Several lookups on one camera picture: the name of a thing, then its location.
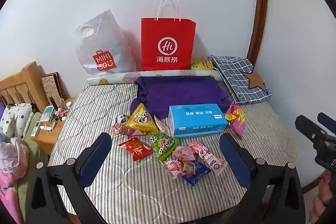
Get person's right hand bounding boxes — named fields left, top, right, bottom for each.
left=308, top=169, right=336, bottom=224

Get yellow triangular snack packet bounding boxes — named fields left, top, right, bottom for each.
left=125, top=103, right=156, bottom=133

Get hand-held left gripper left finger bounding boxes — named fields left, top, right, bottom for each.
left=25, top=132, right=113, bottom=224

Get panda print snack packet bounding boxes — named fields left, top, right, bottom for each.
left=112, top=114, right=132, bottom=135

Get dark blue snack packet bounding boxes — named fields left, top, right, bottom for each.
left=182, top=160, right=212, bottom=186

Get green snack packet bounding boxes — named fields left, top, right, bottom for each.
left=150, top=132, right=179, bottom=161

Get red paper shopping bag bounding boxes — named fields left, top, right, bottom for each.
left=140, top=0, right=197, bottom=71

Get white floral pillow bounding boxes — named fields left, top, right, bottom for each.
left=0, top=103, right=34, bottom=140

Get purple towel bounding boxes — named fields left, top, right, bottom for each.
left=130, top=76, right=231, bottom=119

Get wrapped roll with yellow print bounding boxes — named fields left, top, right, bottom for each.
left=87, top=69, right=218, bottom=85

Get red snack packet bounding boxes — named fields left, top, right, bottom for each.
left=118, top=137, right=153, bottom=161

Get pale pink strawberry packet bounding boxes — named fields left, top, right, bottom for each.
left=162, top=158, right=195, bottom=180

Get pink printed bedding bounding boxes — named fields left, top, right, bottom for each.
left=0, top=136, right=30, bottom=224

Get wooden headboard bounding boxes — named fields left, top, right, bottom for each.
left=0, top=61, right=50, bottom=114

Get blue tissue pack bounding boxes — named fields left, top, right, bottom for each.
left=169, top=103, right=228, bottom=139

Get grey checked cloth bag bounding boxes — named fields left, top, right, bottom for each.
left=207, top=55, right=272, bottom=105

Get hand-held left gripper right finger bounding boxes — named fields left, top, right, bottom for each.
left=220, top=133, right=306, bottom=224

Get white plastic shopping bag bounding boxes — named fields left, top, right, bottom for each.
left=71, top=9, right=141, bottom=75

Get pink snack packet white faces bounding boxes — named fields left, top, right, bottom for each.
left=173, top=146, right=196, bottom=161

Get yellow chips bag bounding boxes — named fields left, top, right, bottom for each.
left=190, top=60, right=214, bottom=72

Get wooden nightstand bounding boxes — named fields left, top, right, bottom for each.
left=31, top=97, right=76, bottom=156

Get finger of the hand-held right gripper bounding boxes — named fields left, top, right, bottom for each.
left=317, top=112, right=336, bottom=135
left=295, top=115, right=331, bottom=147

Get pink and yellow snack packet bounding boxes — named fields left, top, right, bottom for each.
left=225, top=102, right=246, bottom=139

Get plain pink snack packet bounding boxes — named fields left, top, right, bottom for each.
left=126, top=128, right=147, bottom=137

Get patterned notebook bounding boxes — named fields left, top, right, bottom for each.
left=41, top=72, right=65, bottom=106

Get green and white box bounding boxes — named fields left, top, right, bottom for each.
left=41, top=105, right=55, bottom=122

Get pink lollipop packet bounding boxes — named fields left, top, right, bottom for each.
left=188, top=141, right=227, bottom=169

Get wooden door frame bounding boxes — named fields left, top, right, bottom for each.
left=247, top=0, right=269, bottom=64

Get white remote control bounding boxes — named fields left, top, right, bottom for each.
left=31, top=121, right=42, bottom=137

